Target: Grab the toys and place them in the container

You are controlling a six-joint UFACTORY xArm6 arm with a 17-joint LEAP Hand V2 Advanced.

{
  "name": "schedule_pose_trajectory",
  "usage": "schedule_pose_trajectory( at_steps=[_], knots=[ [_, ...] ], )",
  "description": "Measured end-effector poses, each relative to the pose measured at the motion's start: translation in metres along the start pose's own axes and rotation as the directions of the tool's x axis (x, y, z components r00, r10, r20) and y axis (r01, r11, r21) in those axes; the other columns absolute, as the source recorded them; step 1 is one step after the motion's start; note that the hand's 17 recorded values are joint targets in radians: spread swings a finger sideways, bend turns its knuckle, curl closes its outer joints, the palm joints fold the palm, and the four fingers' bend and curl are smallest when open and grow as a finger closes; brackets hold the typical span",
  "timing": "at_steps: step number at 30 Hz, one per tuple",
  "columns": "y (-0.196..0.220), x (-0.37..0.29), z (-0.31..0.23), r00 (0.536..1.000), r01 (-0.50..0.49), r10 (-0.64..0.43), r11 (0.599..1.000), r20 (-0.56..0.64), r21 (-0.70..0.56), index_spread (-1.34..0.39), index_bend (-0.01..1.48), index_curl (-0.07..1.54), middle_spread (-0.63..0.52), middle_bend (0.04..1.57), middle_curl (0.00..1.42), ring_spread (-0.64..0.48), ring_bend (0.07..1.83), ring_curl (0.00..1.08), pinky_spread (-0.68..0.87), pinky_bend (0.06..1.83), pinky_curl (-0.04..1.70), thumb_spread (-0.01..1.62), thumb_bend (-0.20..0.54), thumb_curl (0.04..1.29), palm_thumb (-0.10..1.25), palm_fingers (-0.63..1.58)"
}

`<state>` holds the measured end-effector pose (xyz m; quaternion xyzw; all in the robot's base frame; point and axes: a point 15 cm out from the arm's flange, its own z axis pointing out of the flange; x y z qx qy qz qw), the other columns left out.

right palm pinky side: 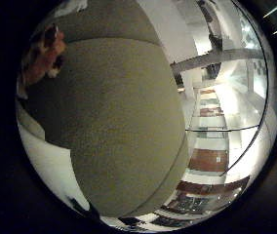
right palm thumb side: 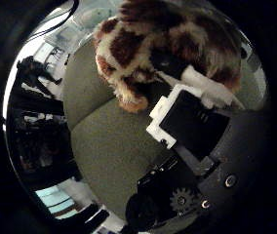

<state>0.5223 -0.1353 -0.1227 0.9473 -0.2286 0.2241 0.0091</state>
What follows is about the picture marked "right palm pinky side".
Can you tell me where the spotted giraffe plush toy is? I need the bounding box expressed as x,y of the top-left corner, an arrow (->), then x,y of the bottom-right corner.
20,23 -> 68,88

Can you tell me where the brown desk top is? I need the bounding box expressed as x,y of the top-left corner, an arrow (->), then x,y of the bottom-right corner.
176,175 -> 251,197
188,148 -> 230,174

